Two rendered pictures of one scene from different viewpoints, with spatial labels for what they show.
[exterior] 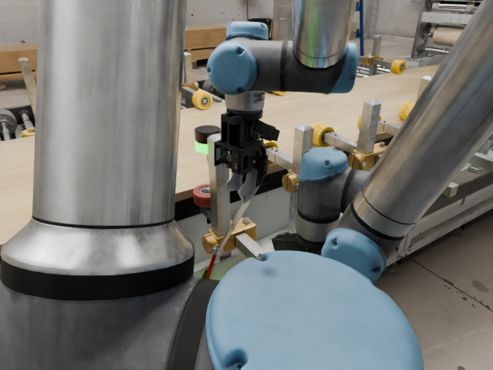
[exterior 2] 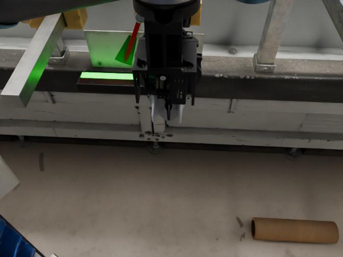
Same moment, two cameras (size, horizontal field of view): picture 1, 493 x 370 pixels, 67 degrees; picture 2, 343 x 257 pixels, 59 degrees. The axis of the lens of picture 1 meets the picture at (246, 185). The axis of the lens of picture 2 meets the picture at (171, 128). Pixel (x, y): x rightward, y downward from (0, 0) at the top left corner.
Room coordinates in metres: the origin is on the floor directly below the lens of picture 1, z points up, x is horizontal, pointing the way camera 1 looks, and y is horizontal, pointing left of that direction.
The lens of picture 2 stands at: (0.31, -0.31, 1.18)
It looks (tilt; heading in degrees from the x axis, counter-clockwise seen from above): 51 degrees down; 36
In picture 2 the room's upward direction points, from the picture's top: straight up
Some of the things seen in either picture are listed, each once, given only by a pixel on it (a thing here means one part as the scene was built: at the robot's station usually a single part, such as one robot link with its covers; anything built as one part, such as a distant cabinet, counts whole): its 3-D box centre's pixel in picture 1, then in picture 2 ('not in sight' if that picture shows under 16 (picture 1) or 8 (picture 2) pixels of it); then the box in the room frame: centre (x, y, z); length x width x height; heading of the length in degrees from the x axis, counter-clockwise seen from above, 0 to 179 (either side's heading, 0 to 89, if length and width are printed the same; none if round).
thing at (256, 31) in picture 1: (246, 55); not in sight; (0.71, 0.00, 1.30); 0.09 x 0.08 x 0.11; 170
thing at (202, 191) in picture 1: (207, 205); not in sight; (0.92, 0.11, 0.85); 0.08 x 0.08 x 0.11
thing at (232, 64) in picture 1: (246, 65); not in sight; (0.61, 0.00, 1.31); 0.11 x 0.11 x 0.08; 80
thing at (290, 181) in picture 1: (306, 177); not in sight; (0.92, -0.17, 0.95); 0.13 x 0.06 x 0.05; 123
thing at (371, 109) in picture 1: (360, 175); not in sight; (1.04, -0.36, 0.89); 0.03 x 0.03 x 0.48; 33
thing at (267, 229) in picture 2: not in sight; (293, 230); (0.92, -0.43, 0.04); 0.30 x 0.08 x 0.08; 123
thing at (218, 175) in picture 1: (221, 226); not in sight; (0.77, 0.06, 0.89); 0.03 x 0.03 x 0.48; 33
